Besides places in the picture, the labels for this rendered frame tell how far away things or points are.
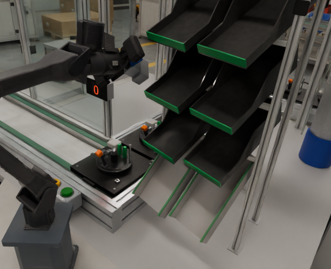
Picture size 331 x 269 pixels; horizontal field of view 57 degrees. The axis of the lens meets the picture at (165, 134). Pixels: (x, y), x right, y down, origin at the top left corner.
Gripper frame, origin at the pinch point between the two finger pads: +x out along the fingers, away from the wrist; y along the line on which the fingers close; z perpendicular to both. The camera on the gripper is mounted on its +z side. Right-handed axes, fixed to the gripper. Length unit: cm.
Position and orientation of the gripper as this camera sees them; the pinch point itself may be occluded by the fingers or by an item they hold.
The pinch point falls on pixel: (128, 62)
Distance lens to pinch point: 91.3
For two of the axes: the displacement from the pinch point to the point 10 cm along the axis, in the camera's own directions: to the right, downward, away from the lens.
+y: -7.1, 3.6, 6.0
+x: 5.7, -2.0, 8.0
